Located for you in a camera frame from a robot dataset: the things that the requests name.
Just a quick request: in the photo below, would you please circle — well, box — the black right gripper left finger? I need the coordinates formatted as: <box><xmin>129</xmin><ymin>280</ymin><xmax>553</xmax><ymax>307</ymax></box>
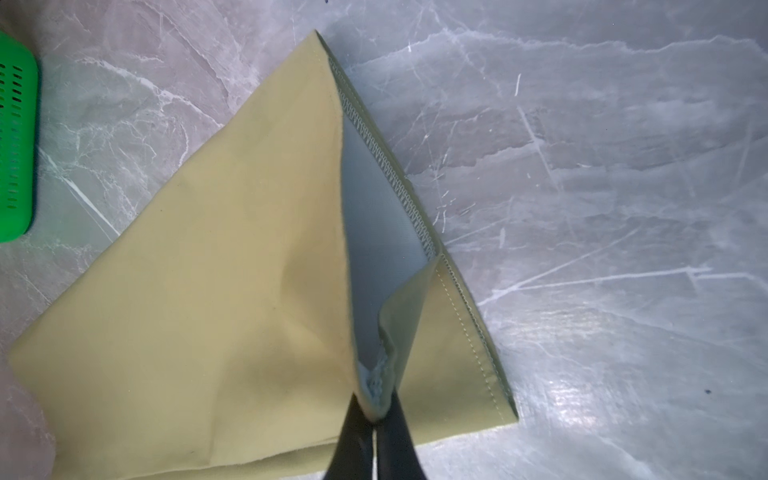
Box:
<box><xmin>323</xmin><ymin>395</ymin><xmax>374</xmax><ymax>480</ymax></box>

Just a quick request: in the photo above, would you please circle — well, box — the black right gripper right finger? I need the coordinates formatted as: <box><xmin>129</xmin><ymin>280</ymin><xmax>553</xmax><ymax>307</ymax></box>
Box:
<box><xmin>375</xmin><ymin>391</ymin><xmax>427</xmax><ymax>480</ymax></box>

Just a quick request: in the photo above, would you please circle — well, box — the olive green skirt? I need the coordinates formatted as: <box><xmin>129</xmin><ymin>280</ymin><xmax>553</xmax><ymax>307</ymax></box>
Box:
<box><xmin>8</xmin><ymin>32</ymin><xmax>518</xmax><ymax>479</ymax></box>

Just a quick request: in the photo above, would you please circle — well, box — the green plastic basket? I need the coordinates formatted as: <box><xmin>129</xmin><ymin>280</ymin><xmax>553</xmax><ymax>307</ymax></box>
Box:
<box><xmin>0</xmin><ymin>33</ymin><xmax>39</xmax><ymax>242</ymax></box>

